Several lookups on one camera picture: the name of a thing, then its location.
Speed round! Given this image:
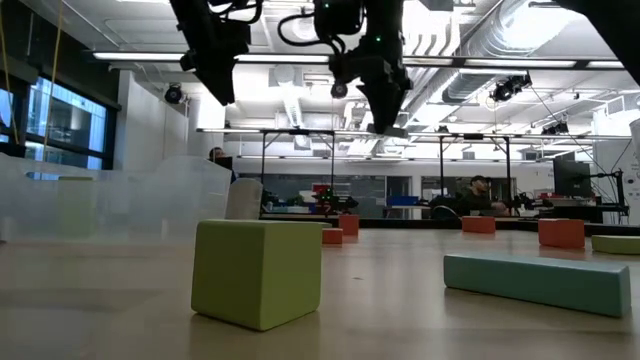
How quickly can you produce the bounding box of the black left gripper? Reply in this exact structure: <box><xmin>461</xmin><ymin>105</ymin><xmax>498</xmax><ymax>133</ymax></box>
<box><xmin>168</xmin><ymin>0</ymin><xmax>252</xmax><ymax>106</ymax></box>

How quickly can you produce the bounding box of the person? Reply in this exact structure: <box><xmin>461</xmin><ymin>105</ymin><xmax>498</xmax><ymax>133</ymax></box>
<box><xmin>430</xmin><ymin>174</ymin><xmax>507</xmax><ymax>220</ymax></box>
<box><xmin>208</xmin><ymin>146</ymin><xmax>237</xmax><ymax>184</ymax></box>

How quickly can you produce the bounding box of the white translucent handled bin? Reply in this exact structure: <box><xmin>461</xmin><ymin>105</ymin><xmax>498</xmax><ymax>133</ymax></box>
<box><xmin>225</xmin><ymin>177</ymin><xmax>264</xmax><ymax>222</ymax></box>

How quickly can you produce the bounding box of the yellow hanging cable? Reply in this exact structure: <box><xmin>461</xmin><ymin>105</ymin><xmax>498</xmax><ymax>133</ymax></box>
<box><xmin>0</xmin><ymin>0</ymin><xmax>21</xmax><ymax>146</ymax></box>
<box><xmin>42</xmin><ymin>0</ymin><xmax>67</xmax><ymax>157</ymax></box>

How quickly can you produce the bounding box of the clear plastic bin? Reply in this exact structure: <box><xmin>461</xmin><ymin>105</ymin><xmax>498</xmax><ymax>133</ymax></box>
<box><xmin>0</xmin><ymin>153</ymin><xmax>233</xmax><ymax>247</ymax></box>

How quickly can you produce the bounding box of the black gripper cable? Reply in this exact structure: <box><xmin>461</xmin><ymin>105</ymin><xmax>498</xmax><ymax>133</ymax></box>
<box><xmin>276</xmin><ymin>8</ymin><xmax>347</xmax><ymax>54</ymax></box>

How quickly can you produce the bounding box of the black monitor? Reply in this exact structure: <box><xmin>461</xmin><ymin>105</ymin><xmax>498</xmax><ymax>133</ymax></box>
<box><xmin>552</xmin><ymin>151</ymin><xmax>593</xmax><ymax>199</ymax></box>

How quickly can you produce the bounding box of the green cube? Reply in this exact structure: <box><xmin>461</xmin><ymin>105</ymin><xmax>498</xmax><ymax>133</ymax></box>
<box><xmin>56</xmin><ymin>174</ymin><xmax>97</xmax><ymax>239</ymax></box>
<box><xmin>190</xmin><ymin>218</ymin><xmax>324</xmax><ymax>332</ymax></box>

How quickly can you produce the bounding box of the green long block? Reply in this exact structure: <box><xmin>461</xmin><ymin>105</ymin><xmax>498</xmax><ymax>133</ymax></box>
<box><xmin>590</xmin><ymin>234</ymin><xmax>640</xmax><ymax>256</ymax></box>

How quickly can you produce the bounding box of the teal long block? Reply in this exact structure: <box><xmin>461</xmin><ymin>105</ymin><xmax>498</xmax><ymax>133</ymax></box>
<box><xmin>442</xmin><ymin>252</ymin><xmax>632</xmax><ymax>319</ymax></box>

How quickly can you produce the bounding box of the blue crate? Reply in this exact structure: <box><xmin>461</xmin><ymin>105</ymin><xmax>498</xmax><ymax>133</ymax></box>
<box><xmin>386</xmin><ymin>194</ymin><xmax>421</xmax><ymax>208</ymax></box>

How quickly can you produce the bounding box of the black aluminium table frame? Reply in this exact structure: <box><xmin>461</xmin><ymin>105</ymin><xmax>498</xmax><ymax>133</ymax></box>
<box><xmin>259</xmin><ymin>213</ymin><xmax>640</xmax><ymax>237</ymax></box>

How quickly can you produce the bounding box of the dark framed window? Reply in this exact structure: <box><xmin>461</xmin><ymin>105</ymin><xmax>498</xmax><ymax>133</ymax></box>
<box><xmin>0</xmin><ymin>74</ymin><xmax>120</xmax><ymax>172</ymax></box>

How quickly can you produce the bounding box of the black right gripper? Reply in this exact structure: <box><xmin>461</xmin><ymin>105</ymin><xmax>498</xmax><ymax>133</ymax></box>
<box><xmin>313</xmin><ymin>0</ymin><xmax>414</xmax><ymax>136</ymax></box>

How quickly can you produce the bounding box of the orange cube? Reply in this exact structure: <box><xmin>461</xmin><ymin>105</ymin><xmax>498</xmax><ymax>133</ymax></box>
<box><xmin>337</xmin><ymin>214</ymin><xmax>361</xmax><ymax>237</ymax></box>
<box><xmin>537</xmin><ymin>217</ymin><xmax>587</xmax><ymax>250</ymax></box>

